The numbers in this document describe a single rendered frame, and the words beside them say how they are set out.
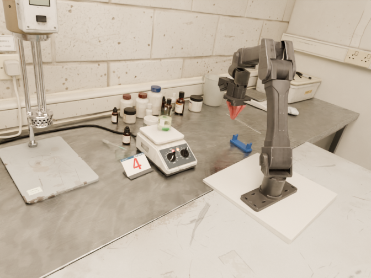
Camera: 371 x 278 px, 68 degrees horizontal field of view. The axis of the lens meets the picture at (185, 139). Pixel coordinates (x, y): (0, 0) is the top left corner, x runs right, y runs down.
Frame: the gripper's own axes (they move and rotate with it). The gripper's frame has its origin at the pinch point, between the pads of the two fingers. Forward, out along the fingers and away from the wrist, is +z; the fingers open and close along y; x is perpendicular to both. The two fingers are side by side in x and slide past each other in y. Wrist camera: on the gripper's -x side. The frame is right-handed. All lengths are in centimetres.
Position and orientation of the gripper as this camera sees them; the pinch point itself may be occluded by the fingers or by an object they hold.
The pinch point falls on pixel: (232, 117)
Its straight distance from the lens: 118.7
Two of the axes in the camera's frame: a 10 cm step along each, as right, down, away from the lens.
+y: -8.1, 1.7, -5.6
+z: -1.3, 8.8, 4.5
